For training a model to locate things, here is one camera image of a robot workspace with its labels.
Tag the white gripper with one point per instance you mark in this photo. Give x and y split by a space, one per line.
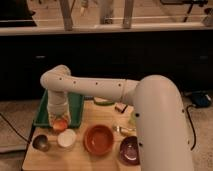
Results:
58 110

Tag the red apple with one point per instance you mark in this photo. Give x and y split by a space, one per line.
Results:
60 125

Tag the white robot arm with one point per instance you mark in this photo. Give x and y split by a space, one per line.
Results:
161 126

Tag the metal cup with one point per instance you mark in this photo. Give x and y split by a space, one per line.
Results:
41 143

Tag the green plastic cup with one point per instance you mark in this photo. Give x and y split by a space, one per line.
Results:
132 120

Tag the small white bowl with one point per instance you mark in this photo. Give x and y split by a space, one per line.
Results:
67 138

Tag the green plastic tray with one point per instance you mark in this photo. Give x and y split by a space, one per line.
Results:
76 105

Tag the orange bowl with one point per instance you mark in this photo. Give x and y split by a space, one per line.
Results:
98 140

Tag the gold metal object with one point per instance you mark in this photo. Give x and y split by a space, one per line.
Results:
123 130

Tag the purple bowl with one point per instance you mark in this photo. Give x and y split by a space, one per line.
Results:
128 151

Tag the blue floor device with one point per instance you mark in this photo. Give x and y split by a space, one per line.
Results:
200 99

